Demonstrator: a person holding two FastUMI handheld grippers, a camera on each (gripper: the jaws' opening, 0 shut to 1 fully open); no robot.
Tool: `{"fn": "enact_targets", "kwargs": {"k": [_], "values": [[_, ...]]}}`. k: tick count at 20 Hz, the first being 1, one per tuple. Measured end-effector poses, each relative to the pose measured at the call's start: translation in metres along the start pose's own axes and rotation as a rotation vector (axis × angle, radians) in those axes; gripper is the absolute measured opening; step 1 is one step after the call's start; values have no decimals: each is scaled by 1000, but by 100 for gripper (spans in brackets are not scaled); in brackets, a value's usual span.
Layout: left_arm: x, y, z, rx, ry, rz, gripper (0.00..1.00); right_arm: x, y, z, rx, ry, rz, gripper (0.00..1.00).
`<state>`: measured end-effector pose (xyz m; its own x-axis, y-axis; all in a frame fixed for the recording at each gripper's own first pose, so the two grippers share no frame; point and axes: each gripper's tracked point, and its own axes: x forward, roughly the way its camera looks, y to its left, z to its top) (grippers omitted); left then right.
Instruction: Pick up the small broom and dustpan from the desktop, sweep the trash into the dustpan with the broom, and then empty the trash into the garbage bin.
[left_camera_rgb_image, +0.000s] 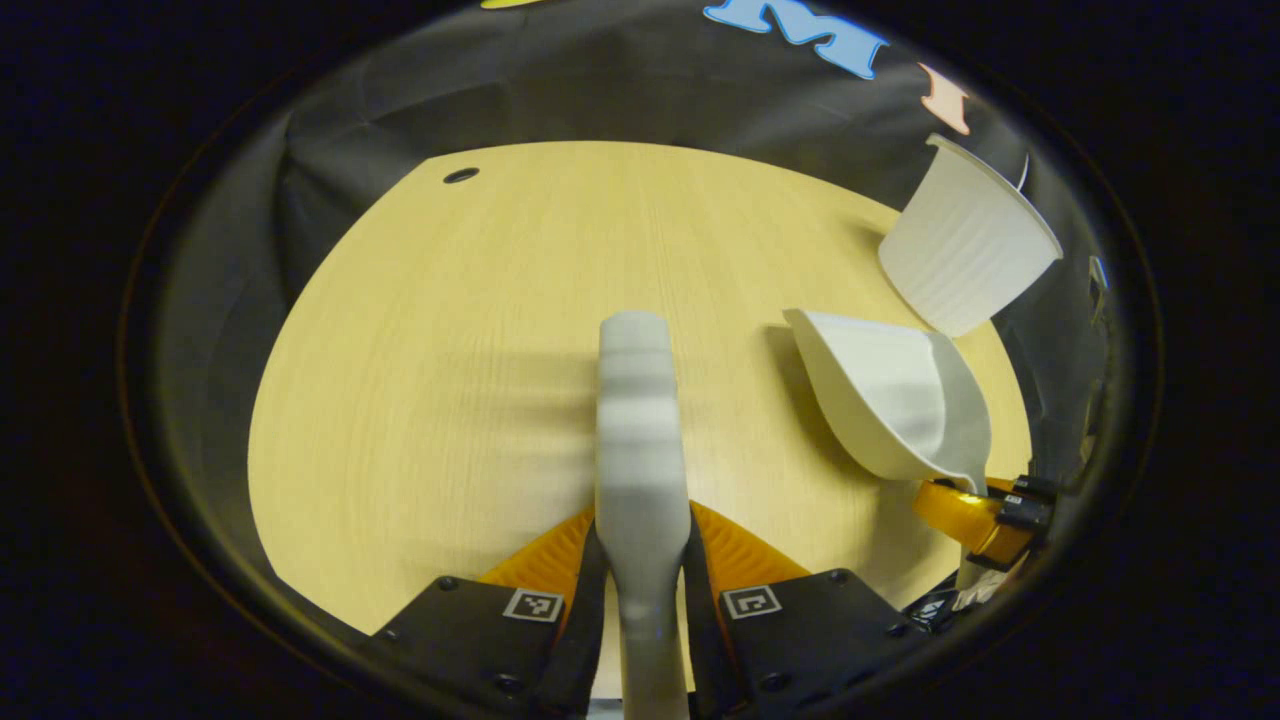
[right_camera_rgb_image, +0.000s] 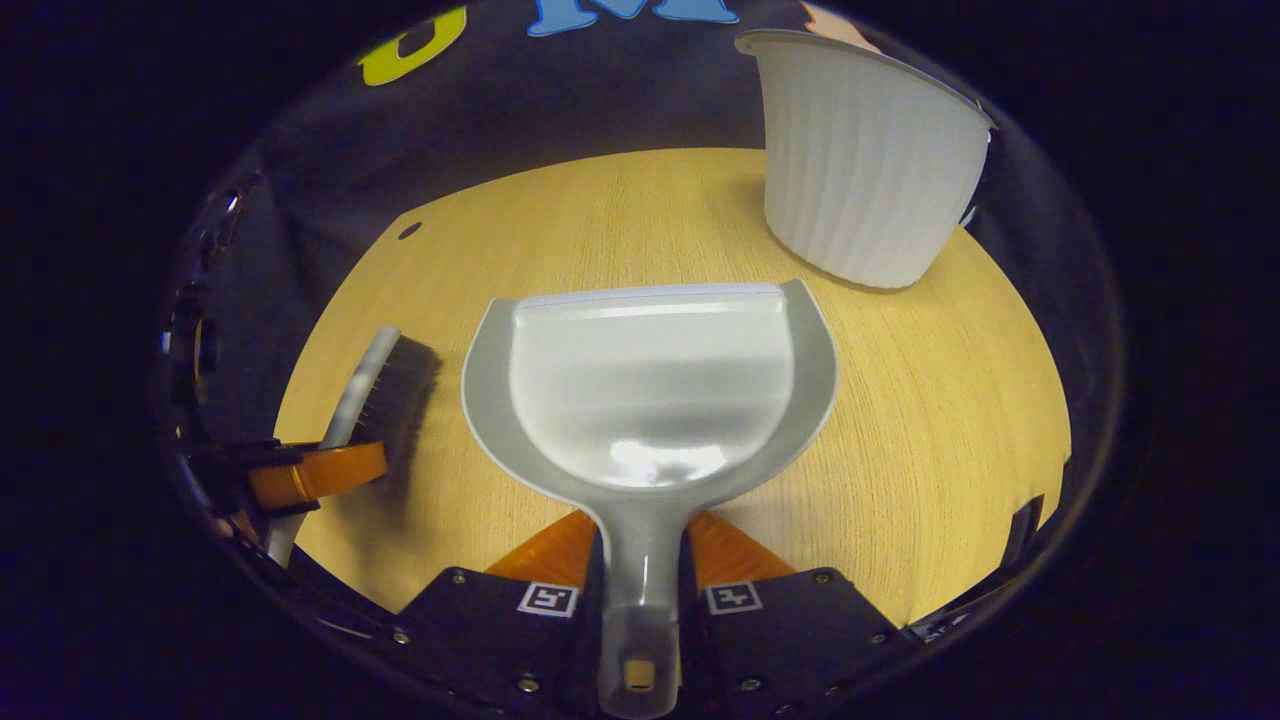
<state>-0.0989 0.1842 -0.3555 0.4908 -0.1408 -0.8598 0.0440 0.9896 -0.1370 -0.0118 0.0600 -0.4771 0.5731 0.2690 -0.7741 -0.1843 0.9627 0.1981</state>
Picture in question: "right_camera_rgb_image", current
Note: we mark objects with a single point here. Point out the black backdrop cloth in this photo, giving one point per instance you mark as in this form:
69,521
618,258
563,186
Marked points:
550,100

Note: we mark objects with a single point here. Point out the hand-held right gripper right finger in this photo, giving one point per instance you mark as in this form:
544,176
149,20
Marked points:
700,660

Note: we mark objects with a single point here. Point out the grey plastic dustpan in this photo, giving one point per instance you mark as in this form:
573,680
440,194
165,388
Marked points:
650,400

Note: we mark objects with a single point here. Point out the small grey broom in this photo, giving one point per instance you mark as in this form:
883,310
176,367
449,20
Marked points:
400,390

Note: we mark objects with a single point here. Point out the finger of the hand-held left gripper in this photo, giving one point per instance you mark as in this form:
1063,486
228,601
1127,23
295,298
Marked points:
320,472

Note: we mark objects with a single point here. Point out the white ribbed garbage bin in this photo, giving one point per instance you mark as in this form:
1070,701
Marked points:
870,160

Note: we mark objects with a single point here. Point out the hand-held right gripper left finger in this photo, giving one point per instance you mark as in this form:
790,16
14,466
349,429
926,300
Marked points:
585,660

